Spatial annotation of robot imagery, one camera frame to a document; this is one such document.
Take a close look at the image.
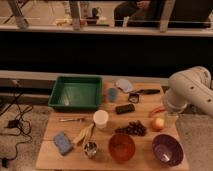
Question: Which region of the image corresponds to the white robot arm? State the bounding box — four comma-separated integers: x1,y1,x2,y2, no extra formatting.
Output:
162,66,213,117

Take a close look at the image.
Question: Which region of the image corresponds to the red bowl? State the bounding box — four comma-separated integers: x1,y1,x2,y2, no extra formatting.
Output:
108,133,135,163

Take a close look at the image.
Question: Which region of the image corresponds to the purple bowl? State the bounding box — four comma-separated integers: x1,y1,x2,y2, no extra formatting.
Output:
152,134,184,167

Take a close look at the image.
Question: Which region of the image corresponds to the blue plastic cup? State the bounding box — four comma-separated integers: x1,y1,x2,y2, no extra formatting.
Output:
107,88,118,102

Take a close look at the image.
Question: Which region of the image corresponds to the light blue cloth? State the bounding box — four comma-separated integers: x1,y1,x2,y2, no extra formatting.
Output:
115,79,133,93

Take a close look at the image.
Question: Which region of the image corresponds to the black rectangular case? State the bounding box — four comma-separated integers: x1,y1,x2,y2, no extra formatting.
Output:
115,104,135,114

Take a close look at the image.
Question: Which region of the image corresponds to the white paper cup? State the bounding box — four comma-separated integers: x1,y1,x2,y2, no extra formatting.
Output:
93,110,109,129

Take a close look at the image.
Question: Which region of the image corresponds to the green plastic tray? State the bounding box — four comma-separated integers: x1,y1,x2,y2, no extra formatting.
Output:
48,76,102,111

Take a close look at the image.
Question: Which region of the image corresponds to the metal fork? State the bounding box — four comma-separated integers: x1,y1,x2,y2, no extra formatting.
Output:
59,117,85,122

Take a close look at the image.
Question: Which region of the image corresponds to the bunch of dark grapes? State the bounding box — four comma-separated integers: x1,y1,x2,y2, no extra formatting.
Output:
115,120,147,136

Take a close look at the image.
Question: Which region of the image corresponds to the wooden table board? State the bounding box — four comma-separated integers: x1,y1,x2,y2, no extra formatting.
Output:
36,83,189,171

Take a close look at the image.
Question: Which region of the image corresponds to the banana peel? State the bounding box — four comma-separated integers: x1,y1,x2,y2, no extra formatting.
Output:
73,124,94,145

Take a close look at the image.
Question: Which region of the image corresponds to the orange apple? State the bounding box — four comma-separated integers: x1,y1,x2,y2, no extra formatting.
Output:
151,117,164,131

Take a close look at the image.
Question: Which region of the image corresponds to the small metal cup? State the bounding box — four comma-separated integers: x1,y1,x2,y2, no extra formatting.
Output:
84,142,98,158

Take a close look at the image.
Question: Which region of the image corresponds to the blue sponge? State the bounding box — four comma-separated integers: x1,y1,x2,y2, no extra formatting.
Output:
53,132,73,155

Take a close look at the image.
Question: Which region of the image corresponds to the clear glass cup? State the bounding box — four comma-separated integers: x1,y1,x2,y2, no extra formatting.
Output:
164,112,178,128

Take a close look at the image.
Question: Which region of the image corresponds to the black power cable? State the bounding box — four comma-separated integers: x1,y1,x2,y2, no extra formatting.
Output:
0,92,34,168

